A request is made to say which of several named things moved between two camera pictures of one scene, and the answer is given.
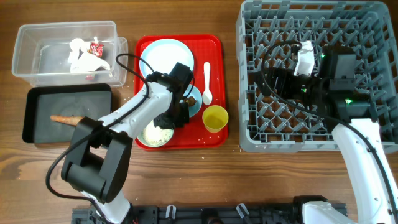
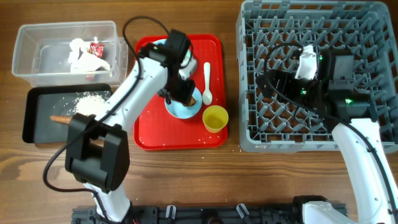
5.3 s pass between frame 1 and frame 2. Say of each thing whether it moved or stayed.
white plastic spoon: stayed
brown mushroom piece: stayed
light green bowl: moved
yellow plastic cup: stayed
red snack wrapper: stayed
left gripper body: moved
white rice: moved
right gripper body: stayed
